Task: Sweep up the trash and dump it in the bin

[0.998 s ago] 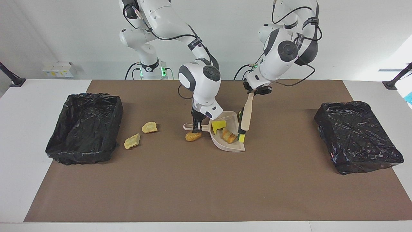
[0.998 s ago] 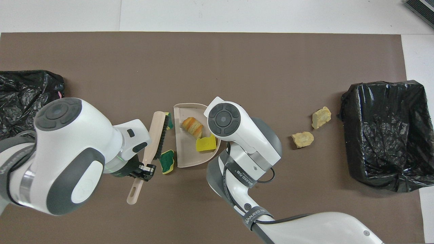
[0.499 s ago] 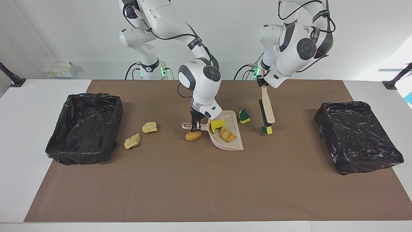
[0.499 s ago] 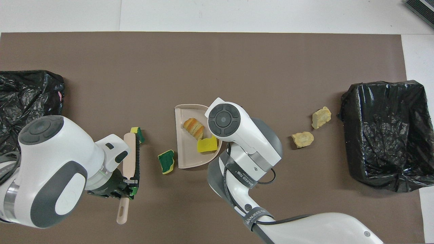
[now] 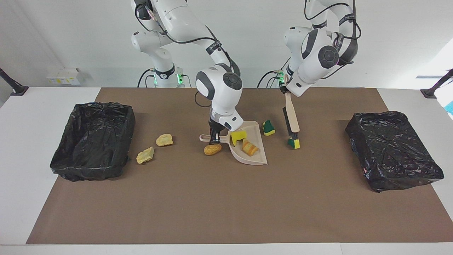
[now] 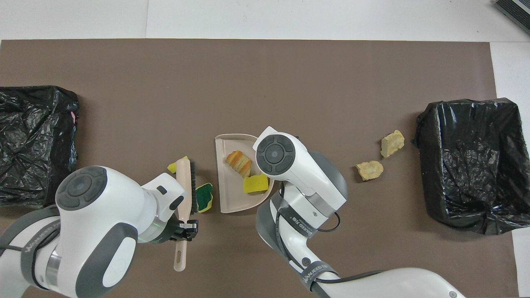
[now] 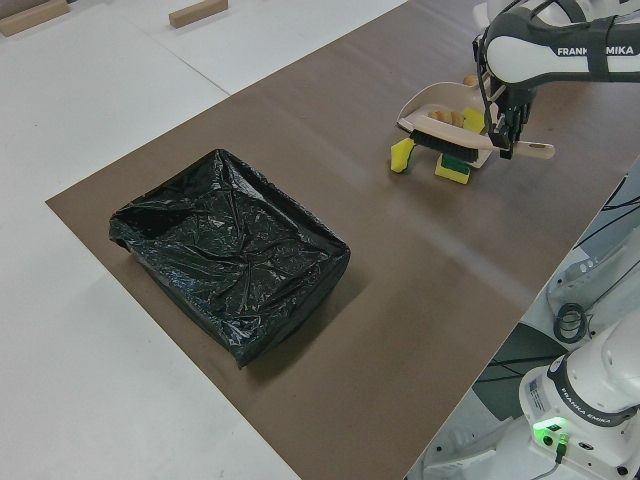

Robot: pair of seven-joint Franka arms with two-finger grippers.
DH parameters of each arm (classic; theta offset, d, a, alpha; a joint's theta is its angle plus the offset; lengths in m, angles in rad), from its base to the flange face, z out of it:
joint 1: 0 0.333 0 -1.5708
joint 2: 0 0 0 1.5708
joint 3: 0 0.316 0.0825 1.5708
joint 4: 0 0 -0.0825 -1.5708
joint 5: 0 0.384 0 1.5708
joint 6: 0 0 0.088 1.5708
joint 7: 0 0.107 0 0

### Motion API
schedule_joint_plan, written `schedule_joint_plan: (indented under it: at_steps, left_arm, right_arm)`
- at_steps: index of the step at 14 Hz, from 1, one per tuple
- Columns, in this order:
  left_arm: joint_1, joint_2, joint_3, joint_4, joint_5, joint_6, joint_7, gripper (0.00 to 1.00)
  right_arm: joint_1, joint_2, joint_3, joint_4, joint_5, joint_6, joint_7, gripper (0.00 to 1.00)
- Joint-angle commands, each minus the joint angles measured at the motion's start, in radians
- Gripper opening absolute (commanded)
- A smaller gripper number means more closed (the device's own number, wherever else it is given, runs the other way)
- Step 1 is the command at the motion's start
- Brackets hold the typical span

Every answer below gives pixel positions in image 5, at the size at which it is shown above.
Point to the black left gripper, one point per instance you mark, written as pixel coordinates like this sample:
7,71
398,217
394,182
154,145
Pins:
285,88

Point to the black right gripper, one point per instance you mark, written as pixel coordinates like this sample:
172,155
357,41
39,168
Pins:
215,128

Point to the brown peanut-shaped sponge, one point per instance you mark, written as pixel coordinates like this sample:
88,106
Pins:
213,149

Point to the green yellow sponge piece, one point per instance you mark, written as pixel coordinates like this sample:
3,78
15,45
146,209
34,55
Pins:
269,128
239,136
293,143

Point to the beige hand brush black bristles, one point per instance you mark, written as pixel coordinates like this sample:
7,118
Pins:
293,113

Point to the orange striped bread-shaped sponge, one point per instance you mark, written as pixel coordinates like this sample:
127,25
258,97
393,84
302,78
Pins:
250,148

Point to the beige plastic dustpan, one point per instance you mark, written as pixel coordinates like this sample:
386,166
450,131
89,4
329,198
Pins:
253,159

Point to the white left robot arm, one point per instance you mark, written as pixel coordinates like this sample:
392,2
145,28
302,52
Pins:
318,53

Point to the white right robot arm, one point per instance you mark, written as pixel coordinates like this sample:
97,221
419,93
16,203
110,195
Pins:
219,85

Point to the black bag-lined bin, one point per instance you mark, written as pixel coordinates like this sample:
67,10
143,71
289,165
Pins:
92,141

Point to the black bag bin pink mark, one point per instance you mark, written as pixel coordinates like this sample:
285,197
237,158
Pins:
393,148

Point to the flat pale yellow foam chunk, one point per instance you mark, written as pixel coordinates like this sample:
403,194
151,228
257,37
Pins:
164,140

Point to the brown table mat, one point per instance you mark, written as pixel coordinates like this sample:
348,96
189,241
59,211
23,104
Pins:
226,205

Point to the blocky pale yellow foam chunk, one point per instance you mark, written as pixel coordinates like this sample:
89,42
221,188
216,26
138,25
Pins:
145,156

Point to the cyan object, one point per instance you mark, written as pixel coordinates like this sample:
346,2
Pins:
450,108

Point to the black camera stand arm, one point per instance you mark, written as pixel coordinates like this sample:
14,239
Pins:
12,85
437,86

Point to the large white wall box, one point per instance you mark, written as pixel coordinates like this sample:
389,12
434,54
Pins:
69,76

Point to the small white wall box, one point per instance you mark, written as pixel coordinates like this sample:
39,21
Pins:
52,78

